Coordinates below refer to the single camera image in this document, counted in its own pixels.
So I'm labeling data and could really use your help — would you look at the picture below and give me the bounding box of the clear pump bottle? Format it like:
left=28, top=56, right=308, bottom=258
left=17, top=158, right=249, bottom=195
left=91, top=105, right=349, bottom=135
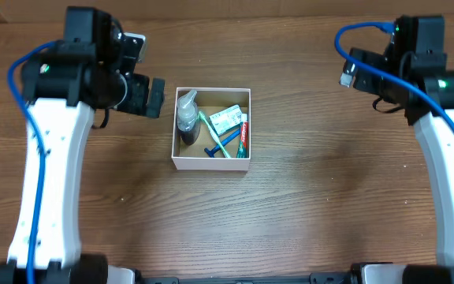
left=177, top=89, right=200, bottom=146

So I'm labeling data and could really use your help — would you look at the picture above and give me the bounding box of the green toothbrush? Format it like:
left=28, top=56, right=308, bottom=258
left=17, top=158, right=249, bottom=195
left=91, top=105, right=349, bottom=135
left=198, top=110, right=231, bottom=158

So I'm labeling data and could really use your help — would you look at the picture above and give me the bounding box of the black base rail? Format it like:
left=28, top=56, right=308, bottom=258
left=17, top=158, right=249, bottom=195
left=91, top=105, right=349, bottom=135
left=135, top=272, right=358, bottom=284

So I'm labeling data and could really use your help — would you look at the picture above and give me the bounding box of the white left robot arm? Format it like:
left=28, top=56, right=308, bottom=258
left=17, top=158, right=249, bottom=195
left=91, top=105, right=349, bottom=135
left=0, top=33, right=165, bottom=283

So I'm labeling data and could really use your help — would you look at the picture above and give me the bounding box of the white cardboard box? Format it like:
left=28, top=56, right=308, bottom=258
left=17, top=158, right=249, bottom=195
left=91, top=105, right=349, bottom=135
left=171, top=87, right=251, bottom=171

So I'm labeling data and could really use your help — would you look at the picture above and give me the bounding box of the green white soap box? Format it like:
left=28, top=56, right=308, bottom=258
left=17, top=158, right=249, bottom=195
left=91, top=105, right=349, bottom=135
left=209, top=104, right=243, bottom=136

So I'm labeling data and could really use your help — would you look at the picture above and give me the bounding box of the blue disposable razor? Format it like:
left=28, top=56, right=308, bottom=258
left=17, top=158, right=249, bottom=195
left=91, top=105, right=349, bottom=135
left=204, top=129, right=240, bottom=158

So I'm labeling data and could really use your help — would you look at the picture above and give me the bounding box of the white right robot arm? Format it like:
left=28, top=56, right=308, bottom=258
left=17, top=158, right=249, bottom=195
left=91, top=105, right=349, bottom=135
left=337, top=47, right=454, bottom=283

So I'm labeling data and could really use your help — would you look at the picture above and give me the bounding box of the teal toothpaste tube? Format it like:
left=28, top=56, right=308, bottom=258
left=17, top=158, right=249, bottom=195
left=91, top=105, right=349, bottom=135
left=236, top=114, right=248, bottom=159

